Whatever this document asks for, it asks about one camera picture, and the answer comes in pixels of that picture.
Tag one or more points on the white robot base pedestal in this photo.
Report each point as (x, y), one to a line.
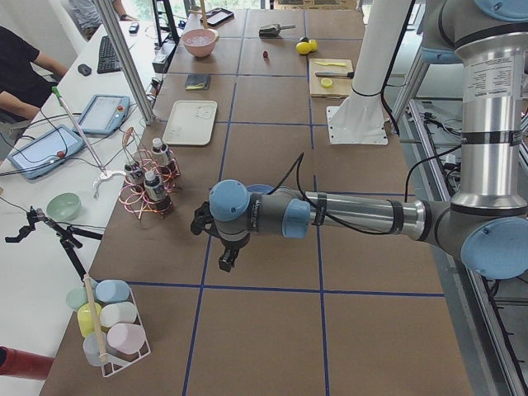
(360, 119)

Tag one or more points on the white cup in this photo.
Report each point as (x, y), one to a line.
(122, 312)

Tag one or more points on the red cylinder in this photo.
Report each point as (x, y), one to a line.
(23, 364)

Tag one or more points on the green cup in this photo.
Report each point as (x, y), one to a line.
(76, 298)

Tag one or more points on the white wire cup rack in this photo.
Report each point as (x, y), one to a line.
(113, 361)

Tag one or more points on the teach pendant tablet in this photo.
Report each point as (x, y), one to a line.
(104, 114)
(46, 153)

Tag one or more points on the far teach pendant tablet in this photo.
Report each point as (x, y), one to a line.
(104, 114)

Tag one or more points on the pink bowl with ice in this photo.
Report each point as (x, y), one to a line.
(200, 42)

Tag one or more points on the blue plate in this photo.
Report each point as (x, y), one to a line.
(260, 188)

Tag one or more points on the green bowl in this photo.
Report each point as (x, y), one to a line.
(64, 207)

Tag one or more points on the tea bottle back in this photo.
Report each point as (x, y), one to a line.
(161, 153)

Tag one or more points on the metal scoop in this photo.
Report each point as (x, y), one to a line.
(273, 30)

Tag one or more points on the steel knife handle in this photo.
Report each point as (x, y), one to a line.
(347, 75)

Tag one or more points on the pale blue cup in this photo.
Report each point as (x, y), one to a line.
(91, 350)

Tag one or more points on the pink cup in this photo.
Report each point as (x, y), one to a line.
(127, 338)

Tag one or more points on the wooden stand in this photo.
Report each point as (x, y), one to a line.
(203, 14)

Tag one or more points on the yellow plastic knife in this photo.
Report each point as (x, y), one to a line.
(334, 64)

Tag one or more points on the seated person black shirt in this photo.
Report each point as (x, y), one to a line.
(23, 90)

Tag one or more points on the aluminium frame post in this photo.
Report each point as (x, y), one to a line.
(112, 26)

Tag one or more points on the lemon half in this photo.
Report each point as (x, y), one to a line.
(326, 83)

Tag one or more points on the grey folded cloth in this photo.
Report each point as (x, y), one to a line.
(197, 81)

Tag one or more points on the black tray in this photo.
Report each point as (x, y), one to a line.
(217, 16)

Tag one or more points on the computer mouse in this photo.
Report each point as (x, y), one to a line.
(84, 69)

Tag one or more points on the tea bottle middle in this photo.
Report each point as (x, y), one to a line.
(134, 174)

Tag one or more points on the grabber stick tool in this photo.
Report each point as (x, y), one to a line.
(105, 175)

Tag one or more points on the cream bear tray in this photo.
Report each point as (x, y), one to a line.
(190, 123)

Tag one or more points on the copper wire bottle rack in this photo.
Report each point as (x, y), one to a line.
(134, 198)

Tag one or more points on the near teach pendant tablet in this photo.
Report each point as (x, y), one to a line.
(46, 153)

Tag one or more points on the wooden cutting board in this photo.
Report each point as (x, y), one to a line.
(341, 86)

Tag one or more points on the tea bottle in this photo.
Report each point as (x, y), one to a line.
(134, 174)
(156, 191)
(161, 153)

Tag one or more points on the black keyboard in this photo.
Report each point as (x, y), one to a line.
(108, 61)

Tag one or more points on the tea bottle front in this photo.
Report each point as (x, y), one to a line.
(156, 191)

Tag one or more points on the yellow cup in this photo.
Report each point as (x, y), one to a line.
(85, 323)

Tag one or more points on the yellow lemon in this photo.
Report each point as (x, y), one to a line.
(313, 44)
(303, 48)

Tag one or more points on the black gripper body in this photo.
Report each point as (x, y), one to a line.
(231, 245)

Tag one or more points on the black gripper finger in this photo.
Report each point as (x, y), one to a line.
(227, 259)
(198, 223)

